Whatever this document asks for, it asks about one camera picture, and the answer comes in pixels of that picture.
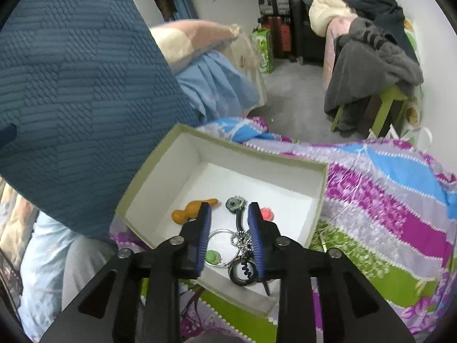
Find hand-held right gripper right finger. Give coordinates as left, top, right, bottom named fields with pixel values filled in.
left=248, top=202, right=417, bottom=343

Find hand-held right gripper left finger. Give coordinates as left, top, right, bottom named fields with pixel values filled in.
left=39, top=202, right=213, bottom=343

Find thin silver hoop bangle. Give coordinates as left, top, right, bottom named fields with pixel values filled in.
left=206, top=229, right=244, bottom=267

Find rhinestone brooch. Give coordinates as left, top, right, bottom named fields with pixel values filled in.
left=231, top=231, right=255, bottom=255

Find orange plastic ornament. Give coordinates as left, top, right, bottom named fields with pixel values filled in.
left=171, top=198, right=219, bottom=224

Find black spiral hair tie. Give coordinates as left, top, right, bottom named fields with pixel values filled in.
left=238, top=256, right=259, bottom=281

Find grey flower hair clip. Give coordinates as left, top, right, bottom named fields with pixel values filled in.
left=226, top=195, right=248, bottom=232

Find black bangle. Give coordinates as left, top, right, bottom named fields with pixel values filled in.
left=228, top=257, right=260, bottom=287

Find grey-green cardboard box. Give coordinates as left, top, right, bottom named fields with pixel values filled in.
left=114, top=123, right=329, bottom=318

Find striped floral blanket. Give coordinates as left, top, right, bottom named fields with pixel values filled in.
left=109, top=116, right=457, bottom=343

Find light blue cloth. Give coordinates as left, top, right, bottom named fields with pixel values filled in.
left=177, top=50, right=260, bottom=124

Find pale blue trousers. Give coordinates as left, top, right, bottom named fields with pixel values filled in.
left=19, top=212, right=77, bottom=342

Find cream floral cloth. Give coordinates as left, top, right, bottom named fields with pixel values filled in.
left=228, top=30, right=268, bottom=106

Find green gift bag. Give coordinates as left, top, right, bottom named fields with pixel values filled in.
left=252, top=29, right=275, bottom=74

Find peach printed cloth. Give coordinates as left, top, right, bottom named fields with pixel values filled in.
left=0, top=182, right=38, bottom=261

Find blue quilted cloth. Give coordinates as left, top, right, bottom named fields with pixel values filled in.
left=0, top=0, right=202, bottom=240

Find green stool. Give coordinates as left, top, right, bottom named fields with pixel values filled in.
left=330, top=85, right=410, bottom=138

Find pink and cream pillow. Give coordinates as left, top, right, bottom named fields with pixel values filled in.
left=150, top=19, right=243, bottom=74

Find red suitcase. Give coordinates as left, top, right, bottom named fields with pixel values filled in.
left=262, top=16, right=290, bottom=58

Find grey fleece garment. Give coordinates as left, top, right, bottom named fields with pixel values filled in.
left=324, top=19, right=424, bottom=130

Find white and green floral cloth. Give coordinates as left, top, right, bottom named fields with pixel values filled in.
left=403, top=18, right=424, bottom=126

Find cream blanket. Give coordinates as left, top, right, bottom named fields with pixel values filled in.
left=309, top=0, right=358, bottom=37

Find dark navy garment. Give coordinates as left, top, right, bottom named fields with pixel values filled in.
left=337, top=0, right=406, bottom=40

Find white bag handle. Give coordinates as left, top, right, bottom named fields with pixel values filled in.
left=368, top=123, right=434, bottom=151

